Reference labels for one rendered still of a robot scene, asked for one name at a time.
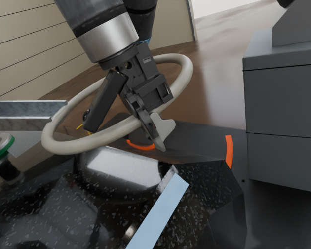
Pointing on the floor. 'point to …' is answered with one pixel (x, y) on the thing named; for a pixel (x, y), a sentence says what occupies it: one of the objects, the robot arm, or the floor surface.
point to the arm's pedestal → (283, 111)
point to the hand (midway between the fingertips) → (154, 143)
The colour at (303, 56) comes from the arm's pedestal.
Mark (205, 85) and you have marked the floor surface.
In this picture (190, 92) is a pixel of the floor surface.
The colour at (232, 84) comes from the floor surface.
